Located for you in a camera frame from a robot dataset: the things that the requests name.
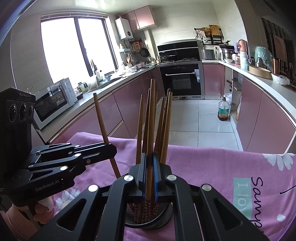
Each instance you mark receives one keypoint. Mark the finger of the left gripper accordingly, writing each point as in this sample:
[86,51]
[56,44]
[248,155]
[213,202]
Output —
[85,155]
[53,149]

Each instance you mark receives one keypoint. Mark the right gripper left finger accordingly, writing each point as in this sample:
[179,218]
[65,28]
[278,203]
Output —
[98,213]

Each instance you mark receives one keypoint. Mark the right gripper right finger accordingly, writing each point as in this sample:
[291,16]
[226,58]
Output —
[200,212]

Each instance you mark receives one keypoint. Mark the bamboo chopstick three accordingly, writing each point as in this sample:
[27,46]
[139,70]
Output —
[104,135]

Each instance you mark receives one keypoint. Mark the bamboo chopstick nine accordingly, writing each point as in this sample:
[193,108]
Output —
[139,130]

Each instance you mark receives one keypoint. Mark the bamboo chopstick two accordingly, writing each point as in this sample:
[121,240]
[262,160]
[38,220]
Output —
[164,121]

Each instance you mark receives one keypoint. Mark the bamboo chopstick seven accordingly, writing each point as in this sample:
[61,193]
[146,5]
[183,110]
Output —
[167,129]

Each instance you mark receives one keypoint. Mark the bamboo chopstick four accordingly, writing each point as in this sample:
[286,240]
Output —
[150,138]

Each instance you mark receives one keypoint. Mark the bamboo chopstick eight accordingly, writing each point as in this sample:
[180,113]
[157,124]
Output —
[146,125]

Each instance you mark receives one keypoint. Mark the kitchen window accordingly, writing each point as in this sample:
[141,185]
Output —
[78,48]

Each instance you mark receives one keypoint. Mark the left hand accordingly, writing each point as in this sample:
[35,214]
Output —
[44,210]

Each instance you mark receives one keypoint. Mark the black mesh utensil holder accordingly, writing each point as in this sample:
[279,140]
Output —
[149,216]

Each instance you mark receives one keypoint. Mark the white microwave oven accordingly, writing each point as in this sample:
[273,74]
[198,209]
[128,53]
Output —
[52,101]

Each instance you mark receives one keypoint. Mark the pink floral tablecloth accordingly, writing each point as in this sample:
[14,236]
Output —
[261,186]

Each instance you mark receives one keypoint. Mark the green oil bottle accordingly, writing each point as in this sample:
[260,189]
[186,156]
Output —
[223,109]

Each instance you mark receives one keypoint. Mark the black frying pan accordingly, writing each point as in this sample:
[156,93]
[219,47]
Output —
[144,51]

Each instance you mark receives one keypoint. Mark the black built-in oven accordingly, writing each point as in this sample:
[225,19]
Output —
[184,79]

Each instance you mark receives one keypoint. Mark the white water heater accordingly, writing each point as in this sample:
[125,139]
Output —
[124,29]

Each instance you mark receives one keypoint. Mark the pink upper cabinet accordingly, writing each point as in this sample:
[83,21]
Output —
[140,19]

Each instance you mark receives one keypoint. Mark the wooden round tray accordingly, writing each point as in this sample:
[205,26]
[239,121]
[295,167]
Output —
[260,72]

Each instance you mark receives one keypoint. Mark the white plastic bag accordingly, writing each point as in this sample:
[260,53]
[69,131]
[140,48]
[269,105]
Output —
[280,79]

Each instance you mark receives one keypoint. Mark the teal covered appliance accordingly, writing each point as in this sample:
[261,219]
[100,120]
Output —
[265,55]

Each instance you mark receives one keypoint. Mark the pink kettle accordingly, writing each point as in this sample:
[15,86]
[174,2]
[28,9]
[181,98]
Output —
[243,46]

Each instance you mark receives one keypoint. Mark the black camera box left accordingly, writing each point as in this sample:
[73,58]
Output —
[17,115]

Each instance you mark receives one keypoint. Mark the black wall shelf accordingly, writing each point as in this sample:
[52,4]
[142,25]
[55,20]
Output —
[211,35]

